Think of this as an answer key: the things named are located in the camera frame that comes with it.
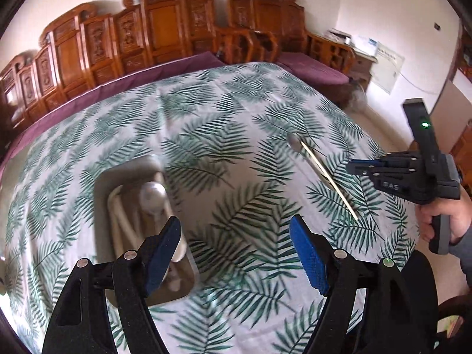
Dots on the person's right hand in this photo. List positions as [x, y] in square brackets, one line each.
[459, 212]

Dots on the large steel round spoon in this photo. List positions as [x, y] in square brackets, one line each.
[151, 221]

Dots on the light bamboo chopstick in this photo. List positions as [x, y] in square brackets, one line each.
[323, 173]

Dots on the grey metal tray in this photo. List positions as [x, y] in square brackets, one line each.
[133, 201]

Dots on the long carved wooden bench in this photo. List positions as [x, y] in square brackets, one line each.
[82, 49]

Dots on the palm leaf tablecloth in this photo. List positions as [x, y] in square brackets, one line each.
[221, 136]

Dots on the purple bench cushion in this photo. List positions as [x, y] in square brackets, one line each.
[190, 64]

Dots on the purple armchair cushion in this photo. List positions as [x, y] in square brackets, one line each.
[311, 71]

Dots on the white wall panel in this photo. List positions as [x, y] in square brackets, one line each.
[386, 70]

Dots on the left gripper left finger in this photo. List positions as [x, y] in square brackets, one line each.
[80, 322]

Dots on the wooden side table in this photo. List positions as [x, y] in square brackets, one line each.
[360, 71]

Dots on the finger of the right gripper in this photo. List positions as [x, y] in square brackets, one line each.
[365, 163]
[360, 170]

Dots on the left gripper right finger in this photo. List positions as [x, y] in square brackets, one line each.
[368, 307]

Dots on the small steel spoon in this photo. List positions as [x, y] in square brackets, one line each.
[293, 141]

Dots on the plastic bag on floor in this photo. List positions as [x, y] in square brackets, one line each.
[357, 99]

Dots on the carved wooden armchair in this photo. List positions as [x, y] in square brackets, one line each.
[279, 26]

